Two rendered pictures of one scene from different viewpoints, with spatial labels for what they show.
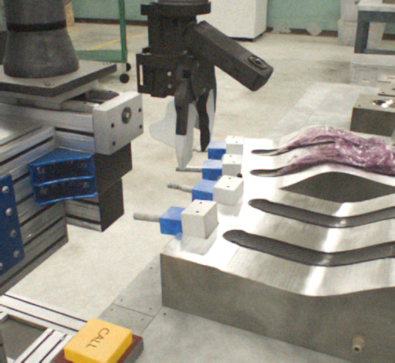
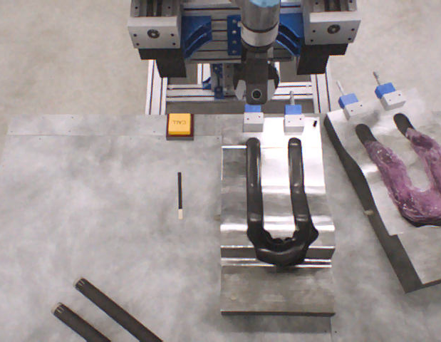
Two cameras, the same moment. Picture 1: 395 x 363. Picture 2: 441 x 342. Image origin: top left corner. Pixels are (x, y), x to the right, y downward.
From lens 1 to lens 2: 0.93 m
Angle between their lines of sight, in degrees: 60
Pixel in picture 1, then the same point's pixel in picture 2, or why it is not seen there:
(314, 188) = (354, 168)
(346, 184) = (364, 184)
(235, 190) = (288, 127)
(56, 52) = not seen: outside the picture
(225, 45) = (251, 73)
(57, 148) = (300, 13)
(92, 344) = (174, 122)
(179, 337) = (206, 149)
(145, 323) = (209, 133)
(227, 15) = not seen: outside the picture
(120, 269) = (426, 83)
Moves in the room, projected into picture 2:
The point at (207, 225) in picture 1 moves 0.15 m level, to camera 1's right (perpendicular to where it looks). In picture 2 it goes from (246, 127) to (272, 174)
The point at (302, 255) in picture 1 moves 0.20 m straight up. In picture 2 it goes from (256, 178) to (261, 140)
